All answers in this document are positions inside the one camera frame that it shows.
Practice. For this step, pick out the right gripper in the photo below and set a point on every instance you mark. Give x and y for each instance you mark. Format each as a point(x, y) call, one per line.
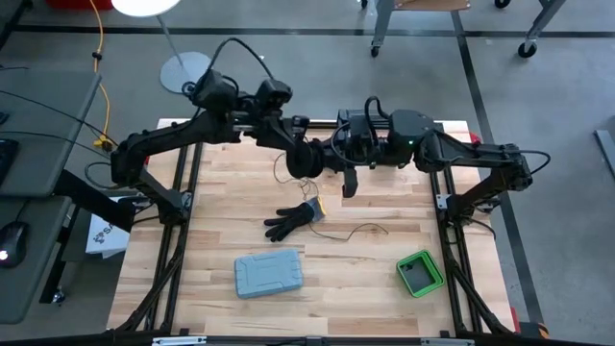
point(358, 144)

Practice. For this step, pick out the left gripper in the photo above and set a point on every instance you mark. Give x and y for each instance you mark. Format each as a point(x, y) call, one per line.
point(254, 127)

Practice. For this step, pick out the black grey work glove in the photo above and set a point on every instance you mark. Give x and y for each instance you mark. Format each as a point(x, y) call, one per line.
point(293, 218)

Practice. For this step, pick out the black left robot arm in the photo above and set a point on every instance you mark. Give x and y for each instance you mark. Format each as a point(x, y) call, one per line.
point(158, 141)

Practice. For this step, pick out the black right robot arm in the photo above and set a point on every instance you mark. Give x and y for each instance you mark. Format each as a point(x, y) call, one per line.
point(471, 154)

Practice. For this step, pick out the grey plastic case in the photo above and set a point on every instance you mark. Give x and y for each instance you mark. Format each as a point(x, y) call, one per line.
point(269, 274)

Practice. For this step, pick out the green square container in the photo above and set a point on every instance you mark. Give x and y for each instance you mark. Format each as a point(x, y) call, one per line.
point(418, 275)

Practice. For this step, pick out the red triangular tag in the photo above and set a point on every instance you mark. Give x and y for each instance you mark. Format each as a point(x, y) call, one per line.
point(474, 140)

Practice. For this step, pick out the white floor lamp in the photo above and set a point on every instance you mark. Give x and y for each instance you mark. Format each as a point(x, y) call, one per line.
point(144, 6)

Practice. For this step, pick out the black desk support beam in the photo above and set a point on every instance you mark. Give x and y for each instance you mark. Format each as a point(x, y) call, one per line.
point(91, 199)

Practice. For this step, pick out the white box with logo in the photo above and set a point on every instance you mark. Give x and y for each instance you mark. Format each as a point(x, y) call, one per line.
point(105, 240)

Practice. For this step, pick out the grey desk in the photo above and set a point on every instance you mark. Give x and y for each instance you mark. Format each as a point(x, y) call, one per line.
point(29, 288)
point(43, 158)

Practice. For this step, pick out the red plastic box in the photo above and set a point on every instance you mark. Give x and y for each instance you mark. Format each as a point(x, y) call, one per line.
point(77, 4)

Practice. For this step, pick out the orange black corner block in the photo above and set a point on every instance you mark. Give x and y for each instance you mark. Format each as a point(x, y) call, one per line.
point(533, 330)

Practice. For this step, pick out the grey metal bar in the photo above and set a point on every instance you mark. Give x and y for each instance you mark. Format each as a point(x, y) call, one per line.
point(606, 154)

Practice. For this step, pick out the black computer mouse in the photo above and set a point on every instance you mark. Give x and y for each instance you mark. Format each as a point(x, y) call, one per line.
point(14, 240)

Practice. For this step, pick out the silver aluminium bracket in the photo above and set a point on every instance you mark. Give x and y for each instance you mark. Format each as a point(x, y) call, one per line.
point(180, 341)
point(447, 342)

